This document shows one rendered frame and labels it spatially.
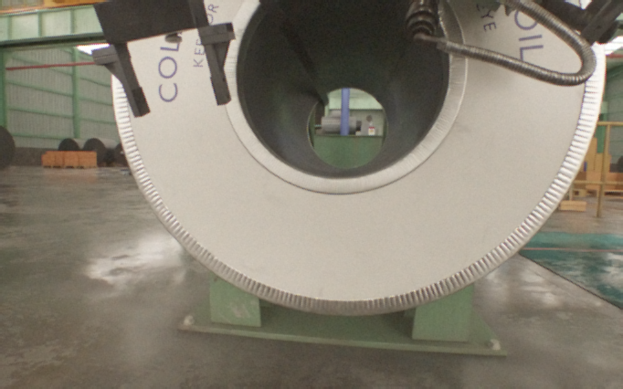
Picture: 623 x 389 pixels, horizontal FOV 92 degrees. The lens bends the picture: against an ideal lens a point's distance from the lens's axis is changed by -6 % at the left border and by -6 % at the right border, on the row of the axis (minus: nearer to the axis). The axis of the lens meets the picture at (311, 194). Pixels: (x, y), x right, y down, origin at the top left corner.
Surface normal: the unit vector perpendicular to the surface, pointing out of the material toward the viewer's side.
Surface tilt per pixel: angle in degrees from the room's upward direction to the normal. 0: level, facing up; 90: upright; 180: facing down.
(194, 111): 90
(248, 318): 90
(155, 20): 114
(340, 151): 90
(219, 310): 90
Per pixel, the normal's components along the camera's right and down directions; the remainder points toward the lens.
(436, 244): -0.12, 0.10
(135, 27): -0.09, 0.49
